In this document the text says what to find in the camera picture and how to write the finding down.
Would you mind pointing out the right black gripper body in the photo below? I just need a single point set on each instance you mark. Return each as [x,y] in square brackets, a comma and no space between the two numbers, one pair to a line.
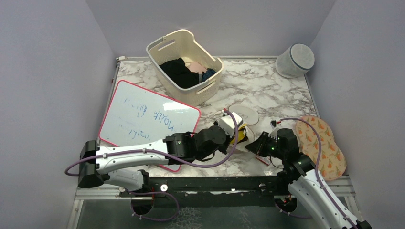
[271,148]

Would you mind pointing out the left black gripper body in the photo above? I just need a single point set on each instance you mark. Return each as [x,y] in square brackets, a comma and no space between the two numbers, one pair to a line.
[223,148]

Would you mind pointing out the yellow black bra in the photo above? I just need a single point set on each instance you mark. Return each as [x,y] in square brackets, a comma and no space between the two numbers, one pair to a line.
[242,135]

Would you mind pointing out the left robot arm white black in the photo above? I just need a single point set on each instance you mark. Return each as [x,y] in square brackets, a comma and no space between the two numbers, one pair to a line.
[99,165]

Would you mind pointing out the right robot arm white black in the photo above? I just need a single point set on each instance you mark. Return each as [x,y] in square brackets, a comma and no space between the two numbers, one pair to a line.
[301,179]

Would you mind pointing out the cream plastic laundry basket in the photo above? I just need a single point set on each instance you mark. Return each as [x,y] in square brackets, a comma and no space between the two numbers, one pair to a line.
[182,44]

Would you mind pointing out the small red white card box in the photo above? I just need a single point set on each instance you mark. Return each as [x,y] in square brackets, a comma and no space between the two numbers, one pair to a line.
[264,160]

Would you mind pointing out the carrot pattern round cushion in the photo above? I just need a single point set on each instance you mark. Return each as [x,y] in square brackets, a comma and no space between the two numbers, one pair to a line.
[317,141]

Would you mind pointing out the blue garment in basket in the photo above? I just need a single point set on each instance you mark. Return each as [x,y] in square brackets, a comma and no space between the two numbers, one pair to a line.
[208,73]

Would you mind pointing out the black garment in basket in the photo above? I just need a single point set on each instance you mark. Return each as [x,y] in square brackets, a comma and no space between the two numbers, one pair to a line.
[181,75]

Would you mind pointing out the pink garment in basket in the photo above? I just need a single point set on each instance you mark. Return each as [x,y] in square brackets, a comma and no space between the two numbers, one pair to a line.
[195,67]

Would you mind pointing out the red framed whiteboard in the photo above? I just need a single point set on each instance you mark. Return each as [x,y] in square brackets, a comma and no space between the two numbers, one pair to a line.
[137,115]

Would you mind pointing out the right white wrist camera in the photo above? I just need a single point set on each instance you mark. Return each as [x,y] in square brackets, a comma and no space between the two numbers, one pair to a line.
[276,125]

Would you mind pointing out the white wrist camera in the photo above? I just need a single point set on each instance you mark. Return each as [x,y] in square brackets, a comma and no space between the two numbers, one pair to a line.
[227,123]
[276,125]

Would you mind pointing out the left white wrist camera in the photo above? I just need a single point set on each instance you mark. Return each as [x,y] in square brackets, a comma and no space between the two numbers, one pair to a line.
[227,123]

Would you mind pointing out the black mounting rail base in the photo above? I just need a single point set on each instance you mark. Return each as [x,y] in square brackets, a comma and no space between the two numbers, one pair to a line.
[211,192]

